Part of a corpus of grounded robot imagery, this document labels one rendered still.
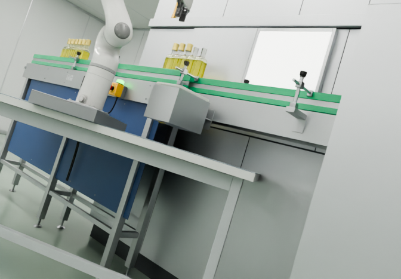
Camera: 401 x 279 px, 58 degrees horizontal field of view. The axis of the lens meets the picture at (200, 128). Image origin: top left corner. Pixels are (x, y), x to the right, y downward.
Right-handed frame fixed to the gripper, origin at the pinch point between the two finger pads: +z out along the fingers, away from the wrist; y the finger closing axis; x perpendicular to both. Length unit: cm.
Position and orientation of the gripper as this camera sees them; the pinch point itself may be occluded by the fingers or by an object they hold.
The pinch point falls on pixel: (180, 15)
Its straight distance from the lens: 191.8
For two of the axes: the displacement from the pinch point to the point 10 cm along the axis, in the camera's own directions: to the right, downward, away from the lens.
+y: -3.0, -1.6, -9.4
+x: 9.1, 2.6, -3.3
